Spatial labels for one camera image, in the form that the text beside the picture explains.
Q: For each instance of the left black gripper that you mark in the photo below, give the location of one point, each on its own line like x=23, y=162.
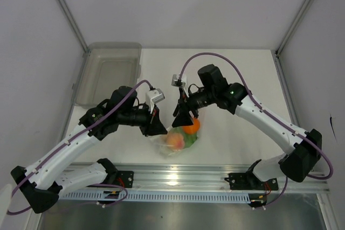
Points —
x=153, y=125

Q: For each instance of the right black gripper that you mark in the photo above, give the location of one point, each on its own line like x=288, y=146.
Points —
x=184, y=106

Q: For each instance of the orange fruit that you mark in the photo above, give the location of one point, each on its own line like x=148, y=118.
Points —
x=192, y=129

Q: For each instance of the peach fruit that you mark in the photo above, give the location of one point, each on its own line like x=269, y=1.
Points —
x=175, y=141

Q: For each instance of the clear zip top bag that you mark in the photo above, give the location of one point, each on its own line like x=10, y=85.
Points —
x=159, y=142

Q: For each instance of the green plastic lettuce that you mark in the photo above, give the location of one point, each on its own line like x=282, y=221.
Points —
x=190, y=139

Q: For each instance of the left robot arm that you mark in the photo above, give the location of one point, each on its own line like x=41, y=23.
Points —
x=45, y=181

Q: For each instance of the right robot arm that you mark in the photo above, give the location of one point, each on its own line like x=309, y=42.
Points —
x=300, y=148

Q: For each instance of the clear plastic container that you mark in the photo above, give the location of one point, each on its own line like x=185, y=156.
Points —
x=107, y=66

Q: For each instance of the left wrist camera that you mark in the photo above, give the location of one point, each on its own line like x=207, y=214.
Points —
x=152, y=97

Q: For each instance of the aluminium mounting rail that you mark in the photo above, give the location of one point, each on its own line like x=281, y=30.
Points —
x=197, y=178

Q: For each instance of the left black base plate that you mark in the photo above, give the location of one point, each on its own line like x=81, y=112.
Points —
x=121, y=178

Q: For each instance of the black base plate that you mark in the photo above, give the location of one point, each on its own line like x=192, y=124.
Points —
x=121, y=178
x=242, y=181

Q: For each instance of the white slotted cable duct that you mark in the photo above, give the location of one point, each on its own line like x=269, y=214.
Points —
x=160, y=196

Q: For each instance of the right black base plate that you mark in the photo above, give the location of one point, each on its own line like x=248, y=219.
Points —
x=242, y=181

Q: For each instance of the left aluminium frame post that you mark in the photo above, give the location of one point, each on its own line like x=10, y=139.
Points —
x=73, y=24

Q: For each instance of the aluminium frame post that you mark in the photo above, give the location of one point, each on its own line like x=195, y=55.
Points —
x=73, y=24
x=294, y=25

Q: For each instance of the right aluminium frame post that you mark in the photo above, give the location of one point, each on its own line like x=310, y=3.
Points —
x=294, y=25

